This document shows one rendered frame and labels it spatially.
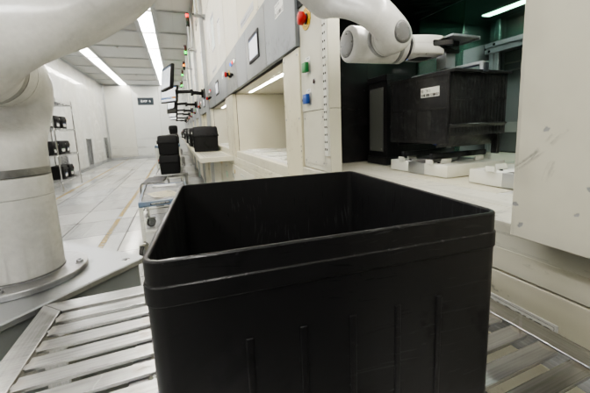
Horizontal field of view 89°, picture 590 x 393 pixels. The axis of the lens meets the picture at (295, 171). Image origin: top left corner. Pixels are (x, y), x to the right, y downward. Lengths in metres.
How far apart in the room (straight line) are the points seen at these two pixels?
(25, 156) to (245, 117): 1.86
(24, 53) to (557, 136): 0.70
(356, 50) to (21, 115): 0.68
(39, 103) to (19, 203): 0.19
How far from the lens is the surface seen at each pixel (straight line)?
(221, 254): 0.20
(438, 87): 0.85
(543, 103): 0.42
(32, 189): 0.67
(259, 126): 2.40
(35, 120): 0.73
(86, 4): 0.66
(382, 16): 0.72
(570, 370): 0.45
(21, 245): 0.68
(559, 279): 0.50
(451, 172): 0.84
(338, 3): 0.74
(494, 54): 1.57
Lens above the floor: 1.01
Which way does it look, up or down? 8 degrees down
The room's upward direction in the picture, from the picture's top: 2 degrees counter-clockwise
